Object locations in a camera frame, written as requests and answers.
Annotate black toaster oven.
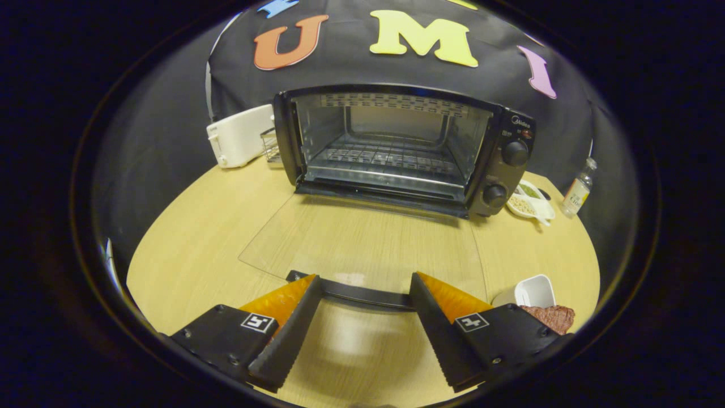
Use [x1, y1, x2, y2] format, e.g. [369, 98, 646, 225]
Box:
[238, 84, 536, 312]

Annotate white divided spice dish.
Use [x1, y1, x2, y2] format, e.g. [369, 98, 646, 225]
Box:
[506, 180, 556, 226]

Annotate red-brown meat slice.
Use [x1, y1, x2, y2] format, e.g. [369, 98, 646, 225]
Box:
[520, 305, 575, 335]

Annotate small wire rack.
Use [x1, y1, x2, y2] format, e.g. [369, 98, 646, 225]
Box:
[261, 127, 282, 164]

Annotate small clear glass bottle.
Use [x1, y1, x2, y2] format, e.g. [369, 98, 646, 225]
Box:
[560, 157, 598, 219]

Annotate small white rectangular tray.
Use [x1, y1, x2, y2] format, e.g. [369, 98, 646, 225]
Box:
[492, 275, 557, 309]

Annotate white pop-up toaster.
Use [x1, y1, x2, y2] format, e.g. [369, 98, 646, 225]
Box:
[207, 104, 276, 169]

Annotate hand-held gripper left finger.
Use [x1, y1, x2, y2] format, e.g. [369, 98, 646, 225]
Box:
[166, 274, 325, 393]

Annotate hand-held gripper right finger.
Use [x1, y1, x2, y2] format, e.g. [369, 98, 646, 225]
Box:
[409, 272, 574, 393]

